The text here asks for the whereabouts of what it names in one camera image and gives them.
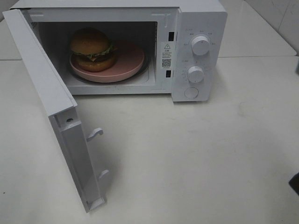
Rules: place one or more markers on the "white round door release button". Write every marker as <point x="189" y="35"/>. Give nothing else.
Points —
<point x="191" y="92"/>

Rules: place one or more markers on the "pink round plate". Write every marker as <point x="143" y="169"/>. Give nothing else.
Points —
<point x="129" y="60"/>

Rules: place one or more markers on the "white microwave door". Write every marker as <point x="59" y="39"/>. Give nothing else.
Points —
<point x="60" y="107"/>

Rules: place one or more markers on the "burger with lettuce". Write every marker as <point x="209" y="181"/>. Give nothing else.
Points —
<point x="91" y="50"/>

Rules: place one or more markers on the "white lower microwave knob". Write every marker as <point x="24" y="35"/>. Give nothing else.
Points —
<point x="195" y="74"/>

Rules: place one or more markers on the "white microwave knob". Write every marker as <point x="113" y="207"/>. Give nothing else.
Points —
<point x="200" y="44"/>
<point x="195" y="74"/>

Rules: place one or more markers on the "white warning label sticker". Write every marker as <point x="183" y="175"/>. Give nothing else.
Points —
<point x="166" y="51"/>

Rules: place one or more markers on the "white microwave oven body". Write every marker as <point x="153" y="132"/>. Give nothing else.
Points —
<point x="145" y="23"/>

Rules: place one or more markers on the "white upper microwave knob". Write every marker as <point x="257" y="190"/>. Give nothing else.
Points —
<point x="200" y="44"/>

